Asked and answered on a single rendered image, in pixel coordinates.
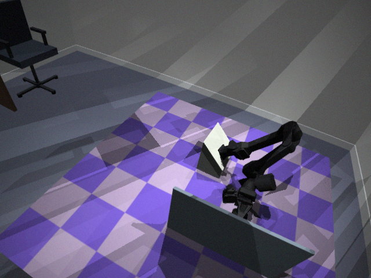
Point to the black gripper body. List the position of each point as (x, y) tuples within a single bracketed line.
[(246, 193)]

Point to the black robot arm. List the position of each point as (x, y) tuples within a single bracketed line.
[(290, 135)]

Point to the dark grey flat panel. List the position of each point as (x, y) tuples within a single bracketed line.
[(236, 238)]

